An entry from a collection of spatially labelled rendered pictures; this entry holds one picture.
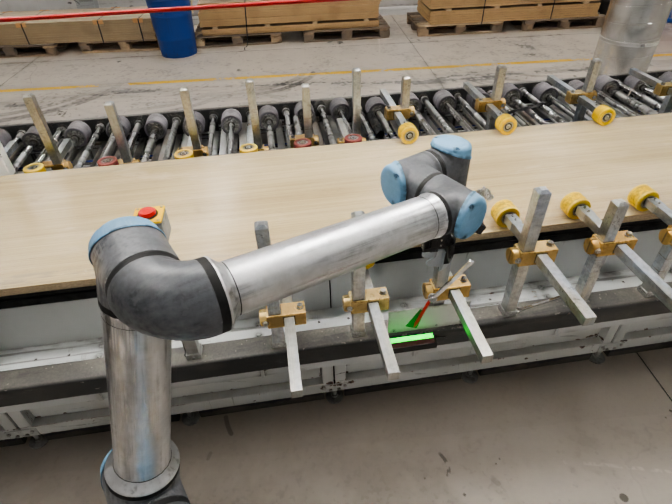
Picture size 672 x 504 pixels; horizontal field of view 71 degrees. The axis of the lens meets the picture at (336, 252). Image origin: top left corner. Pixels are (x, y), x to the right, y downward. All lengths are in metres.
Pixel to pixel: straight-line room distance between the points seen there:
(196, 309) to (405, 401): 1.66
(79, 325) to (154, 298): 1.15
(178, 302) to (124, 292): 0.08
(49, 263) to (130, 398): 0.89
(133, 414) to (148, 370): 0.11
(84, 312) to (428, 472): 1.40
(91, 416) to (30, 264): 0.74
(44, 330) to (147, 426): 0.92
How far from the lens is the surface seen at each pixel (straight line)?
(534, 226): 1.42
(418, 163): 1.00
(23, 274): 1.74
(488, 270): 1.79
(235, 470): 2.10
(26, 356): 1.89
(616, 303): 1.83
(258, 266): 0.69
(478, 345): 1.32
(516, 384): 2.37
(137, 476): 1.11
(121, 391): 0.93
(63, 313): 1.77
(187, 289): 0.65
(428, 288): 1.43
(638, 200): 1.90
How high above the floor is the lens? 1.85
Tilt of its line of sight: 39 degrees down
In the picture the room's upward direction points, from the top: 2 degrees counter-clockwise
